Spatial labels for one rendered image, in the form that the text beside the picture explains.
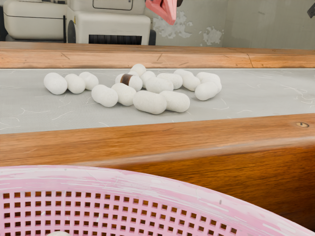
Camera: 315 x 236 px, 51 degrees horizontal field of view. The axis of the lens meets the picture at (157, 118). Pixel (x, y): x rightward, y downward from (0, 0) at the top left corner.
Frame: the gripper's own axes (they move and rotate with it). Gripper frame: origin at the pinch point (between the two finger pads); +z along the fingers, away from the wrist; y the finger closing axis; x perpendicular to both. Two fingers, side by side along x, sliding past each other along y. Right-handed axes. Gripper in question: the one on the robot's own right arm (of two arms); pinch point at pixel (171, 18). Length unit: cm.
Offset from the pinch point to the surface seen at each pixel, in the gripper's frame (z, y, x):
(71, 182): 32.7, -22.0, -20.7
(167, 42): -128, 87, 150
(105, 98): 20.3, -16.1, -8.3
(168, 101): 21.8, -9.9, -9.7
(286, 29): -93, 147, 94
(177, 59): 4.4, 1.9, 5.2
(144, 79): 14.9, -9.4, -3.9
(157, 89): 17.5, -8.7, -5.4
